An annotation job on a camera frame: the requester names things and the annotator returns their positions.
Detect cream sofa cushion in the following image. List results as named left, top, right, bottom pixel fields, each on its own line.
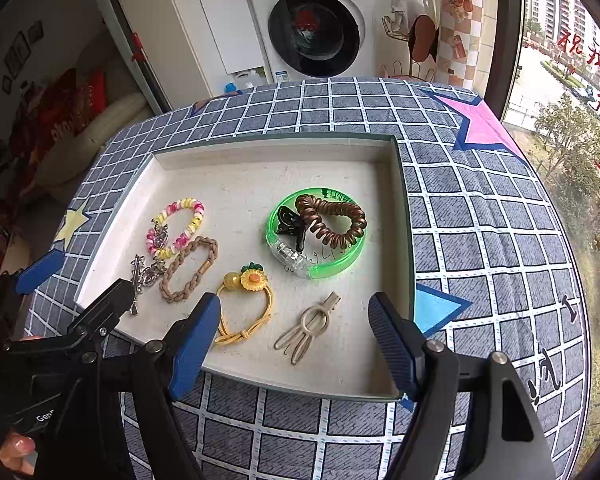
left=35, top=92, right=153, bottom=191

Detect white detergent bottle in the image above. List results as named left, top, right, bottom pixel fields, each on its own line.
left=222, top=71, right=268, bottom=95

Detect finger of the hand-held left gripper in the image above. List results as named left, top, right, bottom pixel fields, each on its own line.
left=67, top=277, right=142, bottom=346
left=13, top=249, right=65, bottom=297

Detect green tree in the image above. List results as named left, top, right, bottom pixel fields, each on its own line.
left=532, top=92, right=600, bottom=201

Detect red window decal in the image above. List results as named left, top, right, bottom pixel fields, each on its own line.
left=555, top=20, right=600, bottom=181

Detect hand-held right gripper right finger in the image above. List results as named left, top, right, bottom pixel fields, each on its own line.
left=367, top=291, right=558, bottom=480

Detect checked printed wall poster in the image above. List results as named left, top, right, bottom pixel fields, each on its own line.
left=437, top=0, right=483, bottom=93

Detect brown spiral hair tie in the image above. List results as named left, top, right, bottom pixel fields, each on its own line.
left=295, top=194, right=367, bottom=250

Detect yellow flower hair tie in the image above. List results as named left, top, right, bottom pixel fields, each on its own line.
left=214, top=261, right=275, bottom=347

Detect green translucent bangle bracelet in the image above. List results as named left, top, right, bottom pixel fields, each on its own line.
left=266, top=186, right=368, bottom=281

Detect brown round-back chair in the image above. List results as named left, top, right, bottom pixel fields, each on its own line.
left=409, top=14, right=440, bottom=81

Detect white tall cabinet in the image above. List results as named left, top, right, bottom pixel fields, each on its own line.
left=150, top=0, right=271, bottom=98

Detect beige shallow tray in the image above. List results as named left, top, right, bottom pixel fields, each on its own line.
left=74, top=132, right=415, bottom=401

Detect pink yellow bead bracelet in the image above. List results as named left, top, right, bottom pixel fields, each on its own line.
left=147, top=198, right=205, bottom=261

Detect black hair claw clip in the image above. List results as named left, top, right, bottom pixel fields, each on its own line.
left=274, top=204, right=307, bottom=253

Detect red printed cushion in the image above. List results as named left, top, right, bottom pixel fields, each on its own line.
left=10, top=67, right=108, bottom=161

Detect beige braided hair tie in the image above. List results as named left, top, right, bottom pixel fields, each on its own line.
left=159, top=236, right=220, bottom=305

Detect silver pink ornamental hairpin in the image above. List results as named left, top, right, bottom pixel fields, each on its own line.
left=129, top=222, right=171, bottom=317

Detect gold wire rack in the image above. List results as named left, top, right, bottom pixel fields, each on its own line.
left=381, top=9, right=413, bottom=41

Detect dark window frame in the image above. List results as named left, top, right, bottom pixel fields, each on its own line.
left=480, top=0, right=528, bottom=121

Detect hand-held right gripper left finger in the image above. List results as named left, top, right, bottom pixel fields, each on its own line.
left=32, top=291, right=223, bottom=480

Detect white washing machine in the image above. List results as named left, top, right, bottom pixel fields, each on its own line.
left=237, top=0, right=378, bottom=83

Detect grey sliding door frame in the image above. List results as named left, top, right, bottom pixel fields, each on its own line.
left=97, top=0, right=168, bottom=116

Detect beige rabbit hair clip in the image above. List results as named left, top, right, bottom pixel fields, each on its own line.
left=274, top=291, right=342, bottom=366

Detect person's left hand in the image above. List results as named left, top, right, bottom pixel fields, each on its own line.
left=0, top=432, right=36, bottom=476

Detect grey checked star blanket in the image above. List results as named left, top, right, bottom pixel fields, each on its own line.
left=24, top=77, right=591, bottom=480

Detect dark wall picture frames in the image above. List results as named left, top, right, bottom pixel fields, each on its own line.
left=2, top=20, right=46, bottom=81

